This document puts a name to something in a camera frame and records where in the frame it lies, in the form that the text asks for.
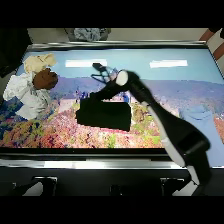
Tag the black garment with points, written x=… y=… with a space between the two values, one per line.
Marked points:
x=105 y=115

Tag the silver frame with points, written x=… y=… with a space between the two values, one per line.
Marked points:
x=83 y=164

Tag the brown garment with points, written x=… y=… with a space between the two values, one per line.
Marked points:
x=45 y=79

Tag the light blue garment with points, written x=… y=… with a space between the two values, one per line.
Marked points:
x=201 y=128

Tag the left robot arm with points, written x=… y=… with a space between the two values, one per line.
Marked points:
x=36 y=186

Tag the white garment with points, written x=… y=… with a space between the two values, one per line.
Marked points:
x=28 y=95

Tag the heap of clothes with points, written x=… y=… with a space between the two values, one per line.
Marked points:
x=87 y=33

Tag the cream garment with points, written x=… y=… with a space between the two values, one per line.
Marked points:
x=38 y=61

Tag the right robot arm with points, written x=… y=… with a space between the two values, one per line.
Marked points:
x=173 y=133

